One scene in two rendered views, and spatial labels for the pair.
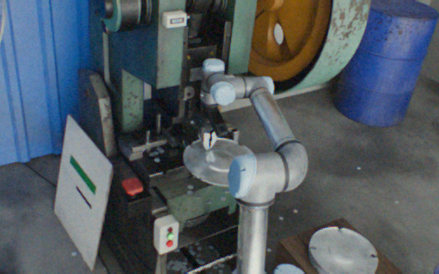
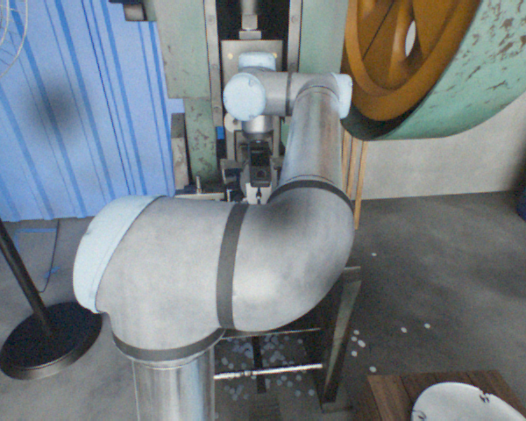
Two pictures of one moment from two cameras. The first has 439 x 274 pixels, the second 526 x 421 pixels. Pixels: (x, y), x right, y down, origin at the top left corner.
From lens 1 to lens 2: 116 cm
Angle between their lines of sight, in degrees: 26
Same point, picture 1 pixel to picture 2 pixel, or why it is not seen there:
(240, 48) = (322, 44)
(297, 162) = (277, 244)
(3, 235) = not seen: hidden behind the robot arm
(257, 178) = (117, 267)
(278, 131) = (294, 160)
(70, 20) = not seen: hidden behind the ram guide
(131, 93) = (198, 131)
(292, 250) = (384, 401)
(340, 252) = not seen: outside the picture
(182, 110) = (231, 149)
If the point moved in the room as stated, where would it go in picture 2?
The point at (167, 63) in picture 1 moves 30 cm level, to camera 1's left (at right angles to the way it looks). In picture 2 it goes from (181, 53) to (88, 46)
